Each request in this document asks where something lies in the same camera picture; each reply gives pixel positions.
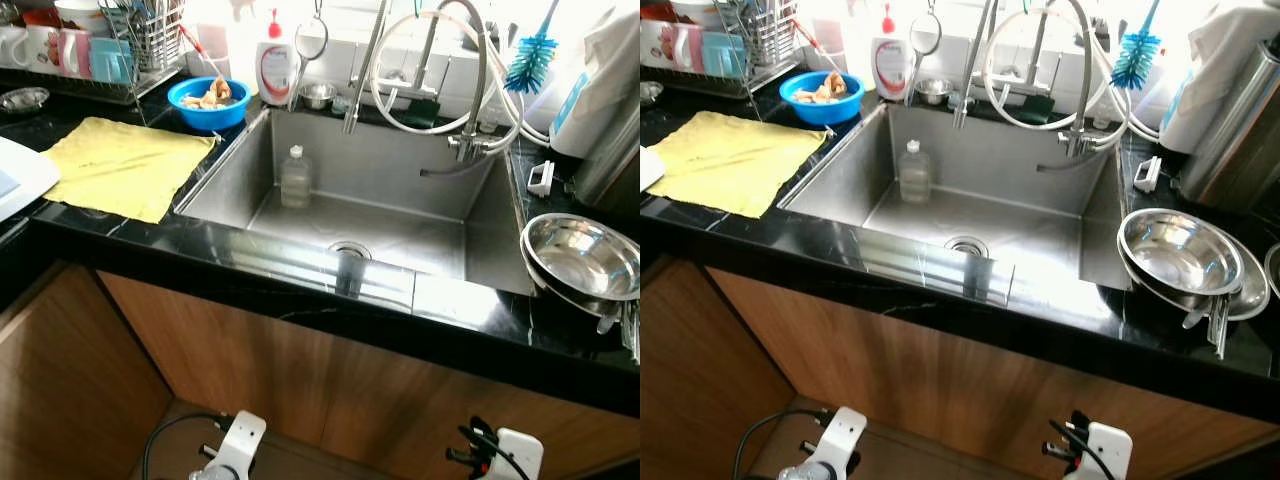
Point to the large steel bowl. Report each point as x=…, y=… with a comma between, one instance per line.
x=1180, y=250
x=585, y=255

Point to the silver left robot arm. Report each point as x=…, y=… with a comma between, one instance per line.
x=215, y=474
x=800, y=473

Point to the white flat appliance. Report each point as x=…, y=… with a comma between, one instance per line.
x=25, y=175
x=650, y=168

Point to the steel cylindrical pot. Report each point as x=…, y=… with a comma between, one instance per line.
x=1230, y=140
x=610, y=160

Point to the wide-rimmed steel basin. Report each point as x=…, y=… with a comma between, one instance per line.
x=560, y=298
x=1255, y=290

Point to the small white plastic clip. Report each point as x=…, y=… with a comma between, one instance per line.
x=540, y=180
x=1147, y=175

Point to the yellow terry cloth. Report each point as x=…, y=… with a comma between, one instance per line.
x=125, y=165
x=735, y=160

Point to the small shallow steel dish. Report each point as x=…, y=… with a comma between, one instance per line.
x=650, y=93
x=25, y=98

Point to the white water purifier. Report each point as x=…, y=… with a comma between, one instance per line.
x=600, y=80
x=1220, y=70

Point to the white mug with picture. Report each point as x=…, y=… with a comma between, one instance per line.
x=658, y=45
x=45, y=48

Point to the pink mug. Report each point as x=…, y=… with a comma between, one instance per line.
x=688, y=48
x=75, y=55

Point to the light blue mug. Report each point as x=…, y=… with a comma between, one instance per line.
x=722, y=55
x=110, y=60

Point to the blue bottle brush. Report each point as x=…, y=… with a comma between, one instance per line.
x=1135, y=58
x=530, y=62

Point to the steel spring pull-down faucet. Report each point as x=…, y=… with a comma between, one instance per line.
x=478, y=90
x=1085, y=90

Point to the blue plastic bowl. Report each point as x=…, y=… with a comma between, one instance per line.
x=822, y=112
x=210, y=118

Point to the red dish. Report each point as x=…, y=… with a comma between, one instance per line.
x=658, y=12
x=40, y=18

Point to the white bowl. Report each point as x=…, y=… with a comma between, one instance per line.
x=82, y=15
x=695, y=10

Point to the brown food scraps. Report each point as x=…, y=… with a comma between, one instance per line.
x=828, y=88
x=212, y=95

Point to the stainless steel sink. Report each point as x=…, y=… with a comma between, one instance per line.
x=400, y=170
x=1000, y=165

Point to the dark green sponge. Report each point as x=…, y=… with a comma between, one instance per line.
x=1038, y=107
x=420, y=112

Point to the red and white brush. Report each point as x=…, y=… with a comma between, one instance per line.
x=808, y=40
x=195, y=45

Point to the clear plastic cup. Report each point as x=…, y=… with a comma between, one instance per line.
x=835, y=52
x=220, y=58

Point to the square steel tap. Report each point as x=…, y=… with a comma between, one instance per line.
x=1043, y=45
x=428, y=55

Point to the clear plastic bottle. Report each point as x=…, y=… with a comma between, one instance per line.
x=296, y=180
x=914, y=175

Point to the steel sink drain strainer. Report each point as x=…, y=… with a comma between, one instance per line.
x=967, y=246
x=350, y=250

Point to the white red-pump soap bottle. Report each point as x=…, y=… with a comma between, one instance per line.
x=275, y=70
x=890, y=65

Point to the green scouring pad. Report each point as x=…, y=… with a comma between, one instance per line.
x=343, y=102
x=959, y=98

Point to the brown wooden cabinet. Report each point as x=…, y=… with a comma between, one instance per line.
x=950, y=350
x=300, y=360

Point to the small steel bowl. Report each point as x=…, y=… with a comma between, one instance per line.
x=933, y=90
x=317, y=95

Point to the steel mesh strainer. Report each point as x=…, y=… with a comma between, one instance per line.
x=925, y=35
x=311, y=40

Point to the steel plate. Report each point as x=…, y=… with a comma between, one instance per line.
x=1274, y=270

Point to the plain white mug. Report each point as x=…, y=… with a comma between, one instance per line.
x=12, y=47

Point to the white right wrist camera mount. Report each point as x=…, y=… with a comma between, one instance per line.
x=1110, y=450
x=518, y=452

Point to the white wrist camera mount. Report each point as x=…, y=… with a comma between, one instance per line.
x=838, y=435
x=243, y=440
x=518, y=452
x=1110, y=450

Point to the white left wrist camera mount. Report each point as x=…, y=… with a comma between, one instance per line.
x=838, y=435
x=243, y=440

